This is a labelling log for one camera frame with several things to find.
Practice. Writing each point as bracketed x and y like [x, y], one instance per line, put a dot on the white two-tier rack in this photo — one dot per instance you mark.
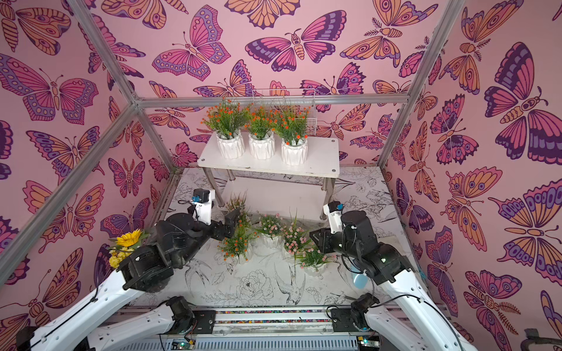
[271, 186]

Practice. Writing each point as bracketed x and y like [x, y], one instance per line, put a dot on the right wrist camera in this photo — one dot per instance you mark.
[333, 212]

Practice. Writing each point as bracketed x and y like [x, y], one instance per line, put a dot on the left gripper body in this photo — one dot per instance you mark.
[218, 234]

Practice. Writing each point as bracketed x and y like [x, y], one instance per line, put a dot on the pink potted plant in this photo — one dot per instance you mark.
[270, 229]
[295, 239]
[238, 202]
[313, 261]

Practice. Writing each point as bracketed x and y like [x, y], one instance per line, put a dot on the white wire basket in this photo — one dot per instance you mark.
[279, 98]

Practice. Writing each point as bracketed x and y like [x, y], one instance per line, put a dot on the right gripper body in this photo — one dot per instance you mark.
[325, 239]

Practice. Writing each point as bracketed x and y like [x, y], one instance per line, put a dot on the light blue garden trowel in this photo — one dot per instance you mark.
[360, 280]

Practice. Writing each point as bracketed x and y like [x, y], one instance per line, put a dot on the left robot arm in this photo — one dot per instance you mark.
[147, 270]

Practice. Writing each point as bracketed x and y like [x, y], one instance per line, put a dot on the orange potted plant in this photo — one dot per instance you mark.
[227, 120]
[260, 125]
[290, 125]
[239, 248]

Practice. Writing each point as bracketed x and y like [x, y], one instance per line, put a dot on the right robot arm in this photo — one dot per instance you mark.
[351, 235]

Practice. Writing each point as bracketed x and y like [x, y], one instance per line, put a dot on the sunflower bouquet in vase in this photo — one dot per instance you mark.
[125, 245]

